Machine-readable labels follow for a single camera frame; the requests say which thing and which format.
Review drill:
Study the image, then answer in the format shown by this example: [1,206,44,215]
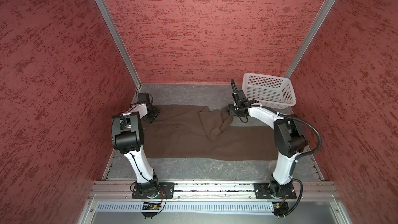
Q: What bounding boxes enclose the brown trousers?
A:
[143,105,278,161]

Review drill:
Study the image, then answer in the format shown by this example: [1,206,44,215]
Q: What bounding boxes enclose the white plastic basket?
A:
[242,73,296,110]

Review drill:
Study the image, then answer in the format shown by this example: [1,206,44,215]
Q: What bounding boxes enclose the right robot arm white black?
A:
[227,103,307,199]

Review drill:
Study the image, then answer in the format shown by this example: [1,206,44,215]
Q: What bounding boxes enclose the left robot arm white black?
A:
[111,103,161,199]

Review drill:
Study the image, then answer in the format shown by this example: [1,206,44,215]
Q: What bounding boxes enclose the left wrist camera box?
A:
[137,93,153,105]

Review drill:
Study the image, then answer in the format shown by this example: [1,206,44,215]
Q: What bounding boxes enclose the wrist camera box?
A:
[232,90,248,107]
[137,93,153,105]

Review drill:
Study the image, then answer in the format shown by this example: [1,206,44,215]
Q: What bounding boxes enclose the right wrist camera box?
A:
[232,90,248,107]

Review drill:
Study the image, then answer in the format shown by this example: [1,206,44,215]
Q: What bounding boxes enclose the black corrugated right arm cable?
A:
[229,77,323,162]

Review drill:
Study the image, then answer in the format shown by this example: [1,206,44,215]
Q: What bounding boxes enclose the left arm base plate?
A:
[130,182,175,200]

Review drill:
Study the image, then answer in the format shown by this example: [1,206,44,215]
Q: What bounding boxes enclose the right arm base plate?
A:
[254,182,297,200]

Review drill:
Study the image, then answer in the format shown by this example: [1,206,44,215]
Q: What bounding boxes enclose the perforated white cable duct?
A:
[95,201,274,215]

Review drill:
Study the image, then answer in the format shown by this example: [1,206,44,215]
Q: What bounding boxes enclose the aluminium front rail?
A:
[88,179,340,202]

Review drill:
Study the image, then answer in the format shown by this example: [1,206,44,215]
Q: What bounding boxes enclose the left aluminium corner post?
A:
[95,0,142,91]

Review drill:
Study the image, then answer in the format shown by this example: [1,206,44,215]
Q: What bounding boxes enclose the aluminium corner post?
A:
[284,0,336,78]
[95,0,142,91]

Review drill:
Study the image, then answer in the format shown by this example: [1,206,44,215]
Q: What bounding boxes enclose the right aluminium corner post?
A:
[284,0,336,78]

